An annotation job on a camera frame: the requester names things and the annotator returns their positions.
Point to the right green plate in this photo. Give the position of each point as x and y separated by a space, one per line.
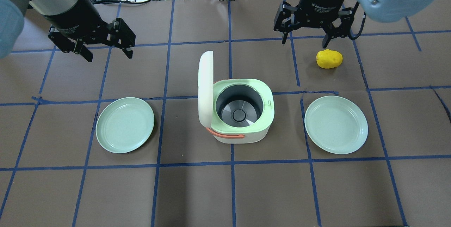
336 125

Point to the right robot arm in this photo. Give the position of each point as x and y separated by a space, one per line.
383 11

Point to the left green plate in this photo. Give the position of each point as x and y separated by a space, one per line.
124 125

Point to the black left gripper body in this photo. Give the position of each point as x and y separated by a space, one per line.
72 15

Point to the yellow toy potato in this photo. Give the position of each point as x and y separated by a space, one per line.
329 59

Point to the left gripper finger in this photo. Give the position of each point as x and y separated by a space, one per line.
124 37
66 45

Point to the white rice cooker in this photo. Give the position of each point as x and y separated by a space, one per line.
234 111

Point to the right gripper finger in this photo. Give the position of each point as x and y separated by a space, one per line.
346 17
285 21

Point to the green plate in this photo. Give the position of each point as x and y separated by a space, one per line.
124 125
336 125

